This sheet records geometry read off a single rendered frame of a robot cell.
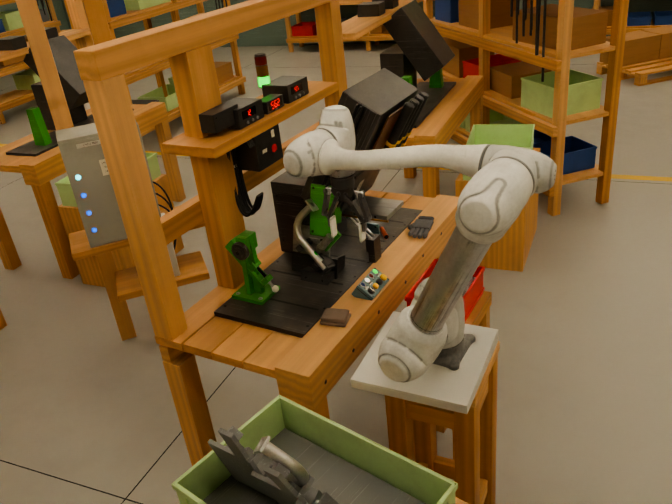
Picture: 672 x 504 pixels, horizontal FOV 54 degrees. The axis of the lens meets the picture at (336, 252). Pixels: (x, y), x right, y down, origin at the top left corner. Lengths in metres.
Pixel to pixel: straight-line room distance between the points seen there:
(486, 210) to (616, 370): 2.28
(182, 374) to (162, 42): 1.22
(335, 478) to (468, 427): 0.53
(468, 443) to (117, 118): 1.54
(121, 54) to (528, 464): 2.32
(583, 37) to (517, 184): 3.51
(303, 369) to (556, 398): 1.62
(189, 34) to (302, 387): 1.27
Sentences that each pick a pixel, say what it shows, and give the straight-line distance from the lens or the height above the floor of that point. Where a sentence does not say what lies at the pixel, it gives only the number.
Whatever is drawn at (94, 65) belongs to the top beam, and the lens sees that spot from 2.17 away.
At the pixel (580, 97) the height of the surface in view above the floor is 0.84.
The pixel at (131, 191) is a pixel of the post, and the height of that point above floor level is 1.49.
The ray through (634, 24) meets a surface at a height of 0.28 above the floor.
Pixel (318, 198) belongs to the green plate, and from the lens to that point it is 2.63.
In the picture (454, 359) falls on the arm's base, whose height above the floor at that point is 0.91.
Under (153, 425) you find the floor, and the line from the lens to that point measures 3.59.
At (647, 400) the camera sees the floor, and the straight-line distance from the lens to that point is 3.56.
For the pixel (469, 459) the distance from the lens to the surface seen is 2.33.
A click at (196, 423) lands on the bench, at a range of 2.79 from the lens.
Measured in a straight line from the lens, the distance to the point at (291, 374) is 2.22.
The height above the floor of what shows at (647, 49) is 0.29.
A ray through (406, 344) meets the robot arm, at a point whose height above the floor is 1.11.
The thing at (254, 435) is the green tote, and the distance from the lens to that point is 2.01.
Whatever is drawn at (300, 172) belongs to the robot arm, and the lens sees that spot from 1.81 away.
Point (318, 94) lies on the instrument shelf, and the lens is 2.92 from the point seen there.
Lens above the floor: 2.25
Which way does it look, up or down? 28 degrees down
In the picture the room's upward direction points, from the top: 7 degrees counter-clockwise
